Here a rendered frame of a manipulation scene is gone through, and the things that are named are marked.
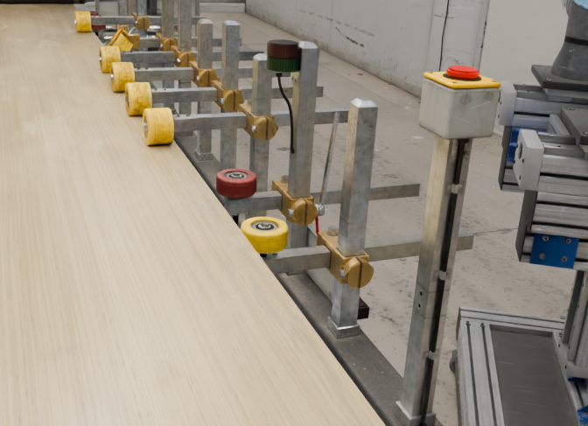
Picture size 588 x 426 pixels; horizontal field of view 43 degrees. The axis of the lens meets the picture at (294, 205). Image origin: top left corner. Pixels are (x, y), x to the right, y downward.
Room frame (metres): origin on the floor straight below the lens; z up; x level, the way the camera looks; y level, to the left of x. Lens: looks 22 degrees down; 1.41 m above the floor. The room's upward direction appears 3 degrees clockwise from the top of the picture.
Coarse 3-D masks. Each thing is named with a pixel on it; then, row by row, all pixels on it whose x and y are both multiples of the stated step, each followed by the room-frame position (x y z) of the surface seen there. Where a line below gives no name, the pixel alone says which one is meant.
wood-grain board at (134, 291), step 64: (0, 64) 2.29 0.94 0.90; (64, 64) 2.35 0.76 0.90; (0, 128) 1.62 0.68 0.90; (64, 128) 1.65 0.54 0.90; (128, 128) 1.68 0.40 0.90; (0, 192) 1.23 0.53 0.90; (64, 192) 1.25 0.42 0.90; (128, 192) 1.27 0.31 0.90; (192, 192) 1.29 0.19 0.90; (0, 256) 0.98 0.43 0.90; (64, 256) 1.00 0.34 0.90; (128, 256) 1.01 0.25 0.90; (192, 256) 1.02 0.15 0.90; (256, 256) 1.03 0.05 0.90; (0, 320) 0.81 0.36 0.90; (64, 320) 0.82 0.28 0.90; (128, 320) 0.83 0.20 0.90; (192, 320) 0.84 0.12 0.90; (256, 320) 0.84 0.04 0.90; (0, 384) 0.68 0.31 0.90; (64, 384) 0.68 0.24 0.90; (128, 384) 0.69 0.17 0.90; (192, 384) 0.70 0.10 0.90; (256, 384) 0.71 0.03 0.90; (320, 384) 0.71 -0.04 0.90
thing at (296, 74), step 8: (272, 40) 1.38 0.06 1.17; (280, 40) 1.39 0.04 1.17; (288, 40) 1.39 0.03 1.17; (280, 72) 1.35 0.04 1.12; (288, 72) 1.36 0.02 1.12; (296, 72) 1.37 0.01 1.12; (280, 80) 1.37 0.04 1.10; (296, 80) 1.37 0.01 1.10; (280, 88) 1.37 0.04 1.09; (288, 104) 1.38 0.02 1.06
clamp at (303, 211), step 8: (272, 184) 1.46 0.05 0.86; (280, 184) 1.44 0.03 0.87; (280, 192) 1.42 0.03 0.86; (288, 200) 1.37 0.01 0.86; (296, 200) 1.36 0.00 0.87; (304, 200) 1.36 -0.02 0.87; (312, 200) 1.38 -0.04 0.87; (288, 208) 1.37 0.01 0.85; (296, 208) 1.34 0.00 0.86; (304, 208) 1.35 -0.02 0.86; (312, 208) 1.36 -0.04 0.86; (288, 216) 1.37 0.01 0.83; (296, 216) 1.34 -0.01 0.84; (304, 216) 1.35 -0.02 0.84; (312, 216) 1.36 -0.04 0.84; (304, 224) 1.35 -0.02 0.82
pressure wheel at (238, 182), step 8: (216, 176) 1.38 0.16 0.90; (224, 176) 1.37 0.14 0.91; (232, 176) 1.38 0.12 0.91; (240, 176) 1.38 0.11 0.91; (248, 176) 1.38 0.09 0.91; (216, 184) 1.37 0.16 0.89; (224, 184) 1.35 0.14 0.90; (232, 184) 1.34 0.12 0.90; (240, 184) 1.35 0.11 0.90; (248, 184) 1.36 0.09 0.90; (224, 192) 1.35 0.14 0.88; (232, 192) 1.34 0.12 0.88; (240, 192) 1.35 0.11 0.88; (248, 192) 1.36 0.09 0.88
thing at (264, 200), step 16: (256, 192) 1.41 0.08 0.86; (272, 192) 1.42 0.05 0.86; (320, 192) 1.44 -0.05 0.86; (336, 192) 1.45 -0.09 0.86; (384, 192) 1.49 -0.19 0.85; (400, 192) 1.51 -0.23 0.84; (416, 192) 1.52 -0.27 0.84; (240, 208) 1.37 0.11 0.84; (256, 208) 1.39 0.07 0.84; (272, 208) 1.40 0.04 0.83
